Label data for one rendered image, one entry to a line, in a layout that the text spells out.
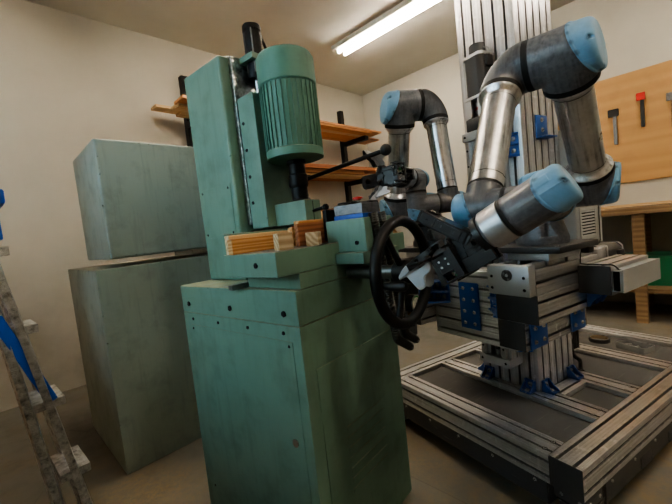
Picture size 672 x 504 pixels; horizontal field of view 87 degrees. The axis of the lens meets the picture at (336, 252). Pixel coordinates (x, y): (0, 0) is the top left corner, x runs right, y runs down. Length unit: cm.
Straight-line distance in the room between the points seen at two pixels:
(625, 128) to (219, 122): 343
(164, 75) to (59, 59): 73
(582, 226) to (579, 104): 75
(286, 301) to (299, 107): 55
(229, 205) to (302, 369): 59
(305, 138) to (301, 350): 59
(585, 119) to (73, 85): 319
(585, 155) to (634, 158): 281
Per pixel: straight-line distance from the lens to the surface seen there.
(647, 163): 396
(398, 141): 146
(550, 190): 64
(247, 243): 97
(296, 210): 109
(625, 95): 405
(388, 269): 93
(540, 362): 163
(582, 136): 113
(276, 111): 111
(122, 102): 349
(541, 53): 100
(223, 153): 125
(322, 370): 96
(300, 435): 102
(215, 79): 132
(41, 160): 325
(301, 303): 88
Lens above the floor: 94
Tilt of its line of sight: 4 degrees down
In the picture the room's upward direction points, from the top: 6 degrees counter-clockwise
